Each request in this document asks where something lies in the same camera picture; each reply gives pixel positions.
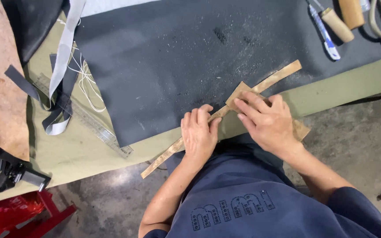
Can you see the person's right hand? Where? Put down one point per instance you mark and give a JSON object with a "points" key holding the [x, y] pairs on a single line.
{"points": [[270, 127]]}

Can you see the person's left hand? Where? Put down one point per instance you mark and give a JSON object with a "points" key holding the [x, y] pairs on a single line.
{"points": [[198, 138]]}

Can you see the tan leather piece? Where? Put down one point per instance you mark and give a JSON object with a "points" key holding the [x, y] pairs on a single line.
{"points": [[238, 92]]}

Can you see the long tan leather strip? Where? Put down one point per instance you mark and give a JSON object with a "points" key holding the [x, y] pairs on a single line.
{"points": [[273, 78]]}

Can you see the person's navy shirt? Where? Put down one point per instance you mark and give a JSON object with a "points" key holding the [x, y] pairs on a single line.
{"points": [[253, 205]]}

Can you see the dark grey leather sheet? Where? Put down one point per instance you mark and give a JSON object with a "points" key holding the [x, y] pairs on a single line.
{"points": [[177, 59]]}

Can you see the clear plastic ruler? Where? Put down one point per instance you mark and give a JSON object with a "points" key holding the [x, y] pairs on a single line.
{"points": [[94, 125]]}

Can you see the blue and white knife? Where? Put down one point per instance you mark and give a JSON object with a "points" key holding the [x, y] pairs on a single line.
{"points": [[324, 33]]}

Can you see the olive green work mat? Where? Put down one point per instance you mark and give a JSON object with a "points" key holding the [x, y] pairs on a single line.
{"points": [[78, 148]]}

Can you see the white sheet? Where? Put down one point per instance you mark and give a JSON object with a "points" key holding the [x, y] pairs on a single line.
{"points": [[111, 6]]}

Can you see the red stool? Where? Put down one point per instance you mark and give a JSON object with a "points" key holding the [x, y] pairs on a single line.
{"points": [[15, 215]]}

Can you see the black sandal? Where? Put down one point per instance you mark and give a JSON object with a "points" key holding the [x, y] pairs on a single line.
{"points": [[2, 172]]}

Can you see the black leather sheet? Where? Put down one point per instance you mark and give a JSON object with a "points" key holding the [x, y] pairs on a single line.
{"points": [[33, 23]]}

